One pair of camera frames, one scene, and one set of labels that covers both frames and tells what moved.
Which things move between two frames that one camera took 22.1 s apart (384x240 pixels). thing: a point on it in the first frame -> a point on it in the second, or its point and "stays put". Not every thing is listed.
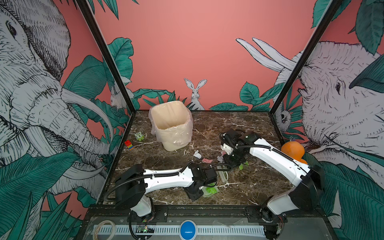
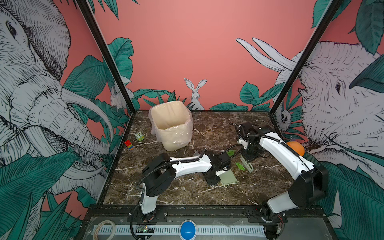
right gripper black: (226, 158) -> (247, 158)
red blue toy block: (129, 144) stays put
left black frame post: (85, 8) stays put
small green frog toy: (139, 136) stays put
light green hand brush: (223, 175) -> (248, 165)
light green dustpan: (208, 191) -> (227, 178)
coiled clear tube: (98, 226) stays put
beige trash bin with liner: (171, 124) stays put
